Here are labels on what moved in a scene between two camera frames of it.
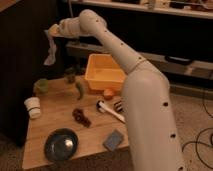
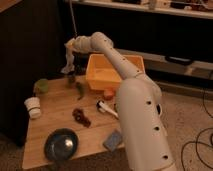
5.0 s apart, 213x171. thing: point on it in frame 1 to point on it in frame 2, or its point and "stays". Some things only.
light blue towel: x=51 y=55 to x=69 y=66
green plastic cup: x=42 y=85 stays
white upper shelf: x=199 y=9 stays
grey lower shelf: x=151 y=62 stays
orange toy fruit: x=108 y=94 stays
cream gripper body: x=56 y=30 to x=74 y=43
